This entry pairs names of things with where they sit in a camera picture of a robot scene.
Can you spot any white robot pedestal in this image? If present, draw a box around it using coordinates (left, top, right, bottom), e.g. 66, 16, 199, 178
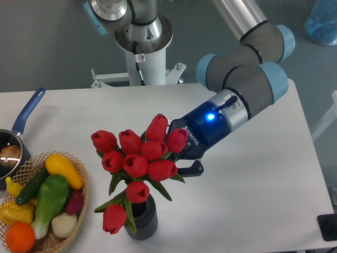
91, 49, 186, 88

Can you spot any black device at edge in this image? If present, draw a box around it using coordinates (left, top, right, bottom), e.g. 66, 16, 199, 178
317, 213, 337, 241

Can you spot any yellow corn pumpkin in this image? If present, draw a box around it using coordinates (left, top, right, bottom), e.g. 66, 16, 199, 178
1, 201, 35, 227

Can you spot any blue handled saucepan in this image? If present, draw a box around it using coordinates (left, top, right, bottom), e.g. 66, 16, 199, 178
1, 87, 46, 190

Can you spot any yellow banana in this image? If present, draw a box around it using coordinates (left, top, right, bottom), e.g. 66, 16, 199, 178
5, 177, 24, 198

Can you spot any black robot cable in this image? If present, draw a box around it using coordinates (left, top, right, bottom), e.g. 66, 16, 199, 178
132, 41, 146, 86

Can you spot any red tulip bouquet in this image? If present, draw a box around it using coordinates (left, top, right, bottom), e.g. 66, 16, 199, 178
91, 114, 187, 235

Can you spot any blue translucent container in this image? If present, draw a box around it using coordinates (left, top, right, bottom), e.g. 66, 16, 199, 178
304, 0, 336, 45

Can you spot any dark green cucumber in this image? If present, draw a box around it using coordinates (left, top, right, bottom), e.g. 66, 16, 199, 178
16, 167, 49, 205

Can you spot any white frame at right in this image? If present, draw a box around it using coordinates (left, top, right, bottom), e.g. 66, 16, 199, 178
311, 90, 336, 142

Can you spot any green bok choy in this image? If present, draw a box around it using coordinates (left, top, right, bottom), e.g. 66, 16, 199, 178
31, 174, 70, 240

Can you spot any brown bread roll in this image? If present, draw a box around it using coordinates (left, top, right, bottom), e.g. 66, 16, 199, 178
1, 145, 21, 168

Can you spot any dark grey ribbed vase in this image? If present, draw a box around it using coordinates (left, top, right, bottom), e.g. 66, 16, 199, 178
124, 194, 158, 240

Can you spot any white garlic bulb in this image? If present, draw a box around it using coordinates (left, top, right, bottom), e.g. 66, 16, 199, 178
52, 212, 77, 238

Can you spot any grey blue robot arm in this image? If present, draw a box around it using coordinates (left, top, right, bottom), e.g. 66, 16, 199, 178
84, 1, 295, 180

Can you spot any purple red radish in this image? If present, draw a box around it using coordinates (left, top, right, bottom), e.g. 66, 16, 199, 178
65, 190, 84, 215

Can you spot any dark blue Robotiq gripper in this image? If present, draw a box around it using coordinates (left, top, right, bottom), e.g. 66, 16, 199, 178
168, 102, 231, 177

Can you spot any orange fruit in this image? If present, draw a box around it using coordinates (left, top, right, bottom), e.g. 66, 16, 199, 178
5, 222, 35, 252

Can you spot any yellow squash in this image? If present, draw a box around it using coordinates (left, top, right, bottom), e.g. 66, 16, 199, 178
45, 154, 84, 190

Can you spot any woven wicker basket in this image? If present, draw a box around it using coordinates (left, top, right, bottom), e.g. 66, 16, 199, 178
1, 151, 89, 252

